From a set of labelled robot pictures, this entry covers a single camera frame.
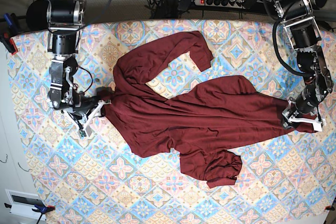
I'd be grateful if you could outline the blue clamp lower left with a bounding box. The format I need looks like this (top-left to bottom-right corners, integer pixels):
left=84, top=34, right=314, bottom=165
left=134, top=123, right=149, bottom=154
left=4, top=203, right=55, bottom=223

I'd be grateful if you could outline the white power strip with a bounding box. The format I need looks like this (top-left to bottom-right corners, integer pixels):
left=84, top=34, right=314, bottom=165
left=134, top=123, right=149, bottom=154
left=194, top=0, right=244, bottom=9

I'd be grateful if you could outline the blue clamp upper left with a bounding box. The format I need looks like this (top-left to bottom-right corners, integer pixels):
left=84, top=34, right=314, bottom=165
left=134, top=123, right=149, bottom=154
left=4, top=13, right=19, bottom=36

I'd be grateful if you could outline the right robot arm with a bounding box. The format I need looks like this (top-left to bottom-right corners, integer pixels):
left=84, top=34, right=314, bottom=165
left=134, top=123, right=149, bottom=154
left=47, top=0, right=107, bottom=138

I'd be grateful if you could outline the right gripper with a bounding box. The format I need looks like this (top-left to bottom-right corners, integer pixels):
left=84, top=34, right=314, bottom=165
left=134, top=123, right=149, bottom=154
left=62, top=89, right=113, bottom=138

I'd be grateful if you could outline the maroon long-sleeve t-shirt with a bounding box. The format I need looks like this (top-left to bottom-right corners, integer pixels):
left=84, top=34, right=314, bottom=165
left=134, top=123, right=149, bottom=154
left=97, top=30, right=317, bottom=189

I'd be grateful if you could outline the white floor outlet box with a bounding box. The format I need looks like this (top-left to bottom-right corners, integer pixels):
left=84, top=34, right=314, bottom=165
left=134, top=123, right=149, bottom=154
left=5, top=189, right=43, bottom=220

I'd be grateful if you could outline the orange black clamp upper left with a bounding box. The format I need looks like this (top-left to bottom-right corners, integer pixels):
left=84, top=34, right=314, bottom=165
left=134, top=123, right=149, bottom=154
left=0, top=33, right=18, bottom=55

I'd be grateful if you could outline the orange clamp lower right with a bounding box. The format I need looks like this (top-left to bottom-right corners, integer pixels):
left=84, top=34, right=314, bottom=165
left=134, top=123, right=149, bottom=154
left=324, top=206, right=335, bottom=211

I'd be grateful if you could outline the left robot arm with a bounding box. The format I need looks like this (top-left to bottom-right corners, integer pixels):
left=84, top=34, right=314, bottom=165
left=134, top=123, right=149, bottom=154
left=272, top=0, right=334, bottom=132

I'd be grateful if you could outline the patterned tile tablecloth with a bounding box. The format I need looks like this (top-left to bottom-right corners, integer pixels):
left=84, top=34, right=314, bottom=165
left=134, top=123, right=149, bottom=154
left=6, top=20, right=335, bottom=223

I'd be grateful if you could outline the blue clamp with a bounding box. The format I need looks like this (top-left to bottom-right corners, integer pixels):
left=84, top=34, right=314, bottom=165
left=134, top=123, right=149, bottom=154
left=4, top=203, right=55, bottom=223
left=4, top=13, right=19, bottom=36

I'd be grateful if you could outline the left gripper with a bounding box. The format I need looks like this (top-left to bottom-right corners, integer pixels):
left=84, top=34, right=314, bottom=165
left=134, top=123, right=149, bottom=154
left=282, top=86, right=326, bottom=132

